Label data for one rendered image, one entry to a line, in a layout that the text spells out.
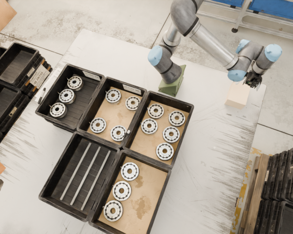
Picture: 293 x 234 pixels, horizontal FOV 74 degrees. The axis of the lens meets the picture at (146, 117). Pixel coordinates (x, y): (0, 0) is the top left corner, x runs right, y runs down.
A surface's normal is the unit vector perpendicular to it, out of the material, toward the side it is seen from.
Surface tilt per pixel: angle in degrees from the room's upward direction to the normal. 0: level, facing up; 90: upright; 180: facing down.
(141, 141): 0
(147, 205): 0
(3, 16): 72
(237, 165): 0
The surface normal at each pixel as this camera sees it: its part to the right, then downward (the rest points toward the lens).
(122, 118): -0.06, -0.37
